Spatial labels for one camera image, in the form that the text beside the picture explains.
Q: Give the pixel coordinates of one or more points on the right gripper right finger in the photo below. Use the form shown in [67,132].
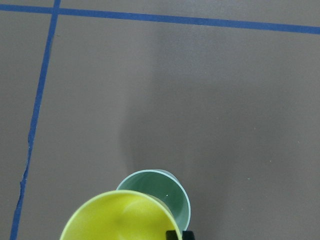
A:
[188,235]

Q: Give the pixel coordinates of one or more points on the yellow plastic cup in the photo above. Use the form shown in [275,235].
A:
[121,215]

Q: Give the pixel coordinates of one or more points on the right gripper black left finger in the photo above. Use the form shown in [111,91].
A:
[171,235]

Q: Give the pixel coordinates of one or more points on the light green plastic cup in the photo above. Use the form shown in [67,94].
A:
[164,186]

